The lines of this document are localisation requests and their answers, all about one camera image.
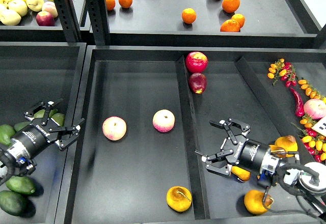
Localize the red apple on shelf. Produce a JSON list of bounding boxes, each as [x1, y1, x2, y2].
[[36, 11, 55, 26]]

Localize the cherry tomato bunch lower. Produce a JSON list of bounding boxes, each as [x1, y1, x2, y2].
[[291, 114, 325, 164]]

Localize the pink apple centre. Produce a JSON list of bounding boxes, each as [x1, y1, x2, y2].
[[152, 109, 175, 133]]

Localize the black upper left shelf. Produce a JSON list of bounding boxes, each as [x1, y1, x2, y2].
[[1, 0, 90, 42]]

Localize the pale yellow apple front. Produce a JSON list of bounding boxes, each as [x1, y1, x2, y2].
[[1, 9, 21, 26]]

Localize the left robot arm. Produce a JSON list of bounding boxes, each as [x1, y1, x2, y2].
[[1, 98, 85, 184]]

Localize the dark red apple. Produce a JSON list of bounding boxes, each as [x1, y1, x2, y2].
[[188, 73, 207, 94]]

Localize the black shelf upright right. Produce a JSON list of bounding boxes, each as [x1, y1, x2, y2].
[[85, 0, 111, 46]]

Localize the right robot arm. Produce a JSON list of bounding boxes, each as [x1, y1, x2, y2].
[[195, 118, 325, 223]]

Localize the black left tray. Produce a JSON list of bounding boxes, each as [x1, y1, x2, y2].
[[1, 42, 86, 223]]

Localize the pink apple right tray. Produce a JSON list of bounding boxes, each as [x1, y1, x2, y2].
[[304, 99, 325, 120]]

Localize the white label card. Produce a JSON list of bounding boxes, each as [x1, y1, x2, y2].
[[312, 117, 326, 136]]

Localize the pink apple left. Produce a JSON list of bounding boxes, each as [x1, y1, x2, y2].
[[102, 116, 127, 141]]

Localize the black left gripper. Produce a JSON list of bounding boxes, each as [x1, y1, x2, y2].
[[5, 100, 85, 162]]

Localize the black shelf upright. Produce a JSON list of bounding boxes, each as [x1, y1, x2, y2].
[[85, 0, 111, 46], [53, 0, 82, 42]]

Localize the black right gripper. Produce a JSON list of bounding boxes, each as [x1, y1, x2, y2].
[[195, 117, 278, 176]]

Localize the pale yellow apple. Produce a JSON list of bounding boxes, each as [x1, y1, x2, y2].
[[1, 9, 21, 26], [8, 0, 28, 17]]

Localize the orange right small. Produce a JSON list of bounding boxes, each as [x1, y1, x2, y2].
[[231, 13, 246, 28]]

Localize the orange front right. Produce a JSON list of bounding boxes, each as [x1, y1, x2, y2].
[[220, 19, 240, 32]]

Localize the pale apple with stem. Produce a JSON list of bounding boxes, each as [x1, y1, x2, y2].
[[26, 0, 44, 12]]

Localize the black shelf upright left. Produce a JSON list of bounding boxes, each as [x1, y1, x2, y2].
[[53, 0, 82, 42]]

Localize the pink apple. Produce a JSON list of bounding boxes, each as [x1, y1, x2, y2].
[[102, 116, 127, 141], [152, 109, 175, 133]]

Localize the cherry tomato bunch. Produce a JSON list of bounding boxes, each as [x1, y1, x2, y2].
[[267, 58, 297, 87], [291, 114, 325, 164]]

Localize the yellow pear brown spot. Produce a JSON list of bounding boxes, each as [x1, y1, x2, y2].
[[275, 135, 298, 152]]

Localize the red chili pepper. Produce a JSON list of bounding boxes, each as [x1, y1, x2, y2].
[[290, 88, 305, 117]]

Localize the orange cherry tomato vine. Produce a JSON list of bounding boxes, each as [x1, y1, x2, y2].
[[297, 79, 325, 102]]

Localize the pale yellow apple middle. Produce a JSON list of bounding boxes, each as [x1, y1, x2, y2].
[[8, 0, 28, 17]]

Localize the peach coloured fruit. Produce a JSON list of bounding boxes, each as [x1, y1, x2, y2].
[[42, 2, 58, 18]]

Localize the black middle divided tray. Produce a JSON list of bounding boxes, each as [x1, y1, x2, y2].
[[56, 46, 325, 223]]

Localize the dark avocado bottom left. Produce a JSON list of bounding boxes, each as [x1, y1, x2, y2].
[[1, 190, 27, 216]]

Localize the cherry tomato bunch top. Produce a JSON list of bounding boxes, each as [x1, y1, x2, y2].
[[267, 58, 297, 87]]

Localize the black upper right shelf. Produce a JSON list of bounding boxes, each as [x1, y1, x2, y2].
[[107, 0, 325, 48]]

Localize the bright red apple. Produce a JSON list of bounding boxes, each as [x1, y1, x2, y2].
[[185, 51, 208, 73]]

